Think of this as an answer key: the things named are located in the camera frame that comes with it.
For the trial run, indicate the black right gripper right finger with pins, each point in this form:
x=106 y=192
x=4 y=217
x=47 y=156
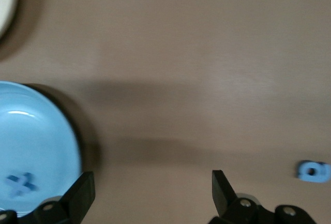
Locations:
x=232 y=208

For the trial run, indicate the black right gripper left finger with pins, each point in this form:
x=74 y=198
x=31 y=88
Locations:
x=75 y=203

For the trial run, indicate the blue letter X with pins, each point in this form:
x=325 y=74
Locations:
x=19 y=185

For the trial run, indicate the blue letter a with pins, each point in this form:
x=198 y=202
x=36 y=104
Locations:
x=301 y=176

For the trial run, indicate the blue plate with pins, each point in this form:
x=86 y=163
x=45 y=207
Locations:
x=38 y=136

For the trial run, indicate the beige plate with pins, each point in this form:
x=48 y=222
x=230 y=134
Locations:
x=5 y=1

